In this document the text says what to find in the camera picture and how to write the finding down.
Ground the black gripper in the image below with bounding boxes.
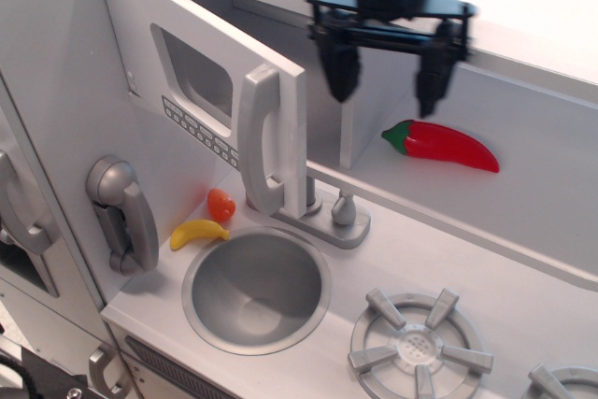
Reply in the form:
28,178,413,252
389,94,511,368
307,0,476,119

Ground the silver microwave door handle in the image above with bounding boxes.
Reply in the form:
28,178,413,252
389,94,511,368
237,64,284,216

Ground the white toy microwave door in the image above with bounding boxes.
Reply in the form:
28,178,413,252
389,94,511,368
106,0,306,218

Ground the red toy chili pepper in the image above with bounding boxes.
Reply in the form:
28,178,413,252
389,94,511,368
381,120,500,173

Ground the silver toy faucet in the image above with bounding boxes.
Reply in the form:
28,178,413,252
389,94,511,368
245,174,372,250

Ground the orange toy fruit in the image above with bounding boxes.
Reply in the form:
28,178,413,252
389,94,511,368
207,188,236,222

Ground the white toy kitchen cabinet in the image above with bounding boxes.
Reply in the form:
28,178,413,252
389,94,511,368
1,0,597,398

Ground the silver round sink bowl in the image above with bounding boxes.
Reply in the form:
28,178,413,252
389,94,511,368
181,227,332,356

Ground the yellow toy banana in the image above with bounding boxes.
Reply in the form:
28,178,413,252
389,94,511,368
170,219,230,251

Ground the silver stove burner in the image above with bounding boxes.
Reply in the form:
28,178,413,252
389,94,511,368
348,288,493,398
521,364,597,399

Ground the silver toy telephone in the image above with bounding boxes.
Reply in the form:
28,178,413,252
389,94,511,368
86,155,159,277

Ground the silver fridge door handle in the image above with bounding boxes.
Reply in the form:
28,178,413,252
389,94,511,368
1,151,52,255

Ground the silver lower cabinet handle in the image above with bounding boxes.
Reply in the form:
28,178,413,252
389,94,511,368
88,346,133,399

